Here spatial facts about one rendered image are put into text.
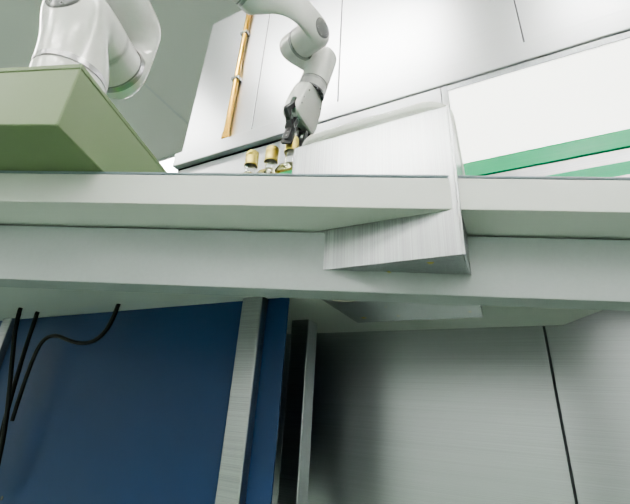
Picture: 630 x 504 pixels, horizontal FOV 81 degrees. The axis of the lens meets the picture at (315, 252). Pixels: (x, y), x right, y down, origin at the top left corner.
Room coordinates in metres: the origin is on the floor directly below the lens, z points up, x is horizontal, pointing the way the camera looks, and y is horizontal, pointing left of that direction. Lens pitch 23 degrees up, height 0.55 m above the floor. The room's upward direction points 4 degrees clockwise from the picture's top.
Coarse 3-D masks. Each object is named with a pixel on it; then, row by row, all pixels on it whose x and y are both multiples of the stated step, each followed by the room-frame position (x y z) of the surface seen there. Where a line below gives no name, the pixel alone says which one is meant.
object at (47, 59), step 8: (40, 56) 0.36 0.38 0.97; (48, 56) 0.36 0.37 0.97; (56, 56) 0.36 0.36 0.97; (32, 64) 0.37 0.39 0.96; (40, 64) 0.36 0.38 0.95; (48, 64) 0.36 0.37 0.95; (56, 64) 0.36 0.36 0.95; (64, 64) 0.36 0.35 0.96; (96, 80) 0.40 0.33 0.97; (104, 88) 0.42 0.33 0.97
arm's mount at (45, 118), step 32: (0, 96) 0.24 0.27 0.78; (32, 96) 0.24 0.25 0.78; (64, 96) 0.24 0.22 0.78; (96, 96) 0.26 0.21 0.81; (0, 128) 0.24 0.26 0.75; (32, 128) 0.24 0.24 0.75; (64, 128) 0.24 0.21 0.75; (96, 128) 0.27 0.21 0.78; (128, 128) 0.31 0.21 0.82; (0, 160) 0.29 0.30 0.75; (32, 160) 0.29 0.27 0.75; (64, 160) 0.28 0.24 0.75; (96, 160) 0.29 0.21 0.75; (128, 160) 0.33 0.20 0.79
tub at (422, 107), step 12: (408, 108) 0.28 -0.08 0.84; (420, 108) 0.28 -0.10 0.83; (432, 108) 0.28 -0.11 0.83; (360, 120) 0.31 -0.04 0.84; (372, 120) 0.30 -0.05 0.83; (384, 120) 0.30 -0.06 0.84; (324, 132) 0.32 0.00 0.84; (336, 132) 0.32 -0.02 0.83; (348, 132) 0.32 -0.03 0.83; (456, 132) 0.31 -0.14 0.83
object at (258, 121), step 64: (320, 0) 0.89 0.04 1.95; (384, 0) 0.78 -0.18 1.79; (448, 0) 0.70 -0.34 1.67; (512, 0) 0.63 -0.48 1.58; (576, 0) 0.57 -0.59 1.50; (256, 64) 1.01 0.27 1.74; (384, 64) 0.79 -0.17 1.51; (448, 64) 0.71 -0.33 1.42; (512, 64) 0.62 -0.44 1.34; (192, 128) 1.13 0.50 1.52; (256, 128) 0.96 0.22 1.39
